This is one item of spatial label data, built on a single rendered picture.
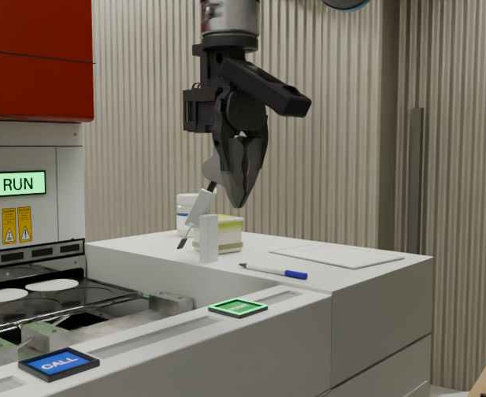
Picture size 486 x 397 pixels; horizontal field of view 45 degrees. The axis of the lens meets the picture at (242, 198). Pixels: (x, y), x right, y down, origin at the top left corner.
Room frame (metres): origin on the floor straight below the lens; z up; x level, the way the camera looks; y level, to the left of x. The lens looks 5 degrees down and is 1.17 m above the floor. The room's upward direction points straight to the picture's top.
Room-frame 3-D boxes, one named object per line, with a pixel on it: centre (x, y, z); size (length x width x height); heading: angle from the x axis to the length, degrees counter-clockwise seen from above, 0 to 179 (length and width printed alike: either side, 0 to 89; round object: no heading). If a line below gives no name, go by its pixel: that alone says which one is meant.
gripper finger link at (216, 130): (0.73, 0.02, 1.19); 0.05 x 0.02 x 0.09; 139
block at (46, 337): (0.84, 0.29, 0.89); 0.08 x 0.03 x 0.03; 49
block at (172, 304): (1.02, 0.13, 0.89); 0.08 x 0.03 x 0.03; 49
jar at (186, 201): (1.35, 0.12, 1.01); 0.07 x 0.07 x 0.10
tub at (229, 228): (1.15, 0.05, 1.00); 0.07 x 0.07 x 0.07; 40
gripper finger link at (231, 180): (0.75, 0.03, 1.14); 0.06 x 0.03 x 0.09; 49
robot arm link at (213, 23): (0.75, 0.02, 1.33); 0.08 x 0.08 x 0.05
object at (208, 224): (1.05, 0.07, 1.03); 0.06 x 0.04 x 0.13; 49
